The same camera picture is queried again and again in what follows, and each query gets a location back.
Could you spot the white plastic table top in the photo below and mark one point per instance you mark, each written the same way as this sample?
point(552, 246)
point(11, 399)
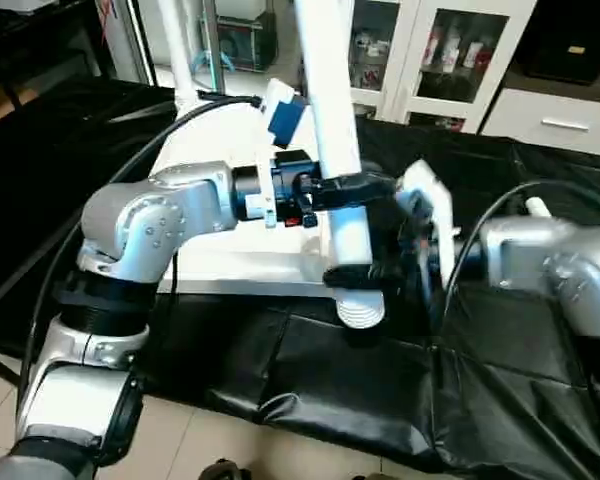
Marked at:
point(230, 262)

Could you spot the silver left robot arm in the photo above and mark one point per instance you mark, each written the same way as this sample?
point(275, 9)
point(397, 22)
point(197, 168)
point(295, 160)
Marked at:
point(150, 230)

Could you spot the black table mat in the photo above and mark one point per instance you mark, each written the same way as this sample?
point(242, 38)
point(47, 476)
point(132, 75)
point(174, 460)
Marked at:
point(310, 390)

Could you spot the white glass door cabinet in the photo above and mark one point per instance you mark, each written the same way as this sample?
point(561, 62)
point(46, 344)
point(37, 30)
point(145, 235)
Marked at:
point(450, 55)

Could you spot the white drawer unit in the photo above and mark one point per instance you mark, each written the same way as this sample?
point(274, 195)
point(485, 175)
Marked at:
point(565, 125)

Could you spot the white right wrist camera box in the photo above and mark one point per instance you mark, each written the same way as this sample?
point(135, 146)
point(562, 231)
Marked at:
point(425, 200)

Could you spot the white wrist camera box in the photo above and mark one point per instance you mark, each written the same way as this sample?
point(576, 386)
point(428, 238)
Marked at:
point(425, 200)
point(280, 115)

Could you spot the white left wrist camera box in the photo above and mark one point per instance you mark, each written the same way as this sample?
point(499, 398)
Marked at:
point(280, 115)

